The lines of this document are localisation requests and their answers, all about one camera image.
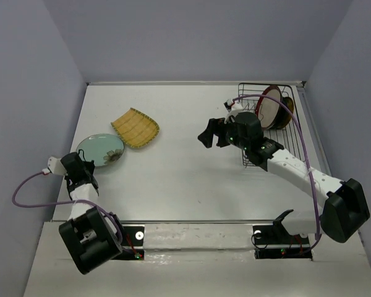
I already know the black wire dish rack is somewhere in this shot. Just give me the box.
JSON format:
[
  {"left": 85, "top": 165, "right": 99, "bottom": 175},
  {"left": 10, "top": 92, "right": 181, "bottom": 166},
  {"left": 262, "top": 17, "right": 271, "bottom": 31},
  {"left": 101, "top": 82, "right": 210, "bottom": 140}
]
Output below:
[{"left": 238, "top": 82, "right": 305, "bottom": 161}]

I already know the amber patterned small plate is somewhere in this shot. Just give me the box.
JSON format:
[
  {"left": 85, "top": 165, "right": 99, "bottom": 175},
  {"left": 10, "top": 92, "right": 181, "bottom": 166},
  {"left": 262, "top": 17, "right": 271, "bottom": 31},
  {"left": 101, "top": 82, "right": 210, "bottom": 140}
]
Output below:
[{"left": 283, "top": 97, "right": 294, "bottom": 114}]

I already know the yellow bamboo woven plate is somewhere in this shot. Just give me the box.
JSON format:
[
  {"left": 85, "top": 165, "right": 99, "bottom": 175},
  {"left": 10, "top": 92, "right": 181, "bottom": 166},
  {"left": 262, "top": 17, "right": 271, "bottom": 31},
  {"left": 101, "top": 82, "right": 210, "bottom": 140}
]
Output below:
[{"left": 111, "top": 108, "right": 160, "bottom": 149}]

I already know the light green round plate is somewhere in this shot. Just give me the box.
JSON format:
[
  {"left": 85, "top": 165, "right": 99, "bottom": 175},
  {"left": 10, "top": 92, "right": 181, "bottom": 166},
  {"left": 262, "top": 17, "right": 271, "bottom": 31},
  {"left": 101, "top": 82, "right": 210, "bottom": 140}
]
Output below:
[{"left": 75, "top": 134, "right": 125, "bottom": 167}]

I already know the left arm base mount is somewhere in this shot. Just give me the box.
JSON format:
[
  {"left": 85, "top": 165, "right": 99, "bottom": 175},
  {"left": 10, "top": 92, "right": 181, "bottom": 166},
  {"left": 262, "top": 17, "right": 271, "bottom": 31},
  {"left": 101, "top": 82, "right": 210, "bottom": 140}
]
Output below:
[{"left": 114, "top": 224, "right": 145, "bottom": 260}]

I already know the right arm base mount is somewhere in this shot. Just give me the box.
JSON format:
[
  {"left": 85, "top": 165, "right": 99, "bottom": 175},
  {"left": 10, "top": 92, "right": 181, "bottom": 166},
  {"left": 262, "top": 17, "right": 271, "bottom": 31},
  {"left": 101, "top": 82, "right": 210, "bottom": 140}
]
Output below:
[{"left": 251, "top": 225, "right": 312, "bottom": 260}]

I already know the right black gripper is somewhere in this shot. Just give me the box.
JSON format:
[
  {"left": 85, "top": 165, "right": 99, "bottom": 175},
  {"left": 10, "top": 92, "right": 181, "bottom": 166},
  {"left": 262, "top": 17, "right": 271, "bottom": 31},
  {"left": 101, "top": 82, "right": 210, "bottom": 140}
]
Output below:
[{"left": 197, "top": 114, "right": 250, "bottom": 151}]

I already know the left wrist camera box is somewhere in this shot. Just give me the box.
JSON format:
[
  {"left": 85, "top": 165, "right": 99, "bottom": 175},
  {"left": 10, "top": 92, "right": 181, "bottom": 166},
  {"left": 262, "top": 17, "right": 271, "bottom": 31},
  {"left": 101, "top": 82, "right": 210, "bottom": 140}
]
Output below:
[{"left": 47, "top": 156, "right": 67, "bottom": 176}]

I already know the cream plate black brushstroke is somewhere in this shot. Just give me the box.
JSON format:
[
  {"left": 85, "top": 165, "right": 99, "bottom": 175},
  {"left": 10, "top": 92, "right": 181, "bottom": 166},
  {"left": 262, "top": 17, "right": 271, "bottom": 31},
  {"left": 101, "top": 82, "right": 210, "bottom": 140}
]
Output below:
[{"left": 268, "top": 98, "right": 292, "bottom": 130}]

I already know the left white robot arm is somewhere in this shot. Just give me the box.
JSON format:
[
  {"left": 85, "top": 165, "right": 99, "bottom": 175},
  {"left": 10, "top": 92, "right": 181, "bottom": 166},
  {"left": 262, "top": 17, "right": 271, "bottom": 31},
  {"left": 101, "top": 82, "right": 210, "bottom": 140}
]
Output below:
[{"left": 59, "top": 152, "right": 124, "bottom": 275}]

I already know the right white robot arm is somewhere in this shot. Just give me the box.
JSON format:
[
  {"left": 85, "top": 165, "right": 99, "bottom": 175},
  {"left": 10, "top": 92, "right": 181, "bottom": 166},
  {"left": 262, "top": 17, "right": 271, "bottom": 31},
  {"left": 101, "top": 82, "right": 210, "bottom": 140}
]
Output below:
[{"left": 198, "top": 112, "right": 370, "bottom": 243}]

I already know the red rimmed beige plate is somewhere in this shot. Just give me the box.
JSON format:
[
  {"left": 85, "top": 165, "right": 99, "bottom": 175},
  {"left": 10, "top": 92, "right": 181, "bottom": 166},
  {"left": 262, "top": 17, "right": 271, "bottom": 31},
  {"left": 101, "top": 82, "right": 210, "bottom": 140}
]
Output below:
[{"left": 255, "top": 85, "right": 282, "bottom": 130}]

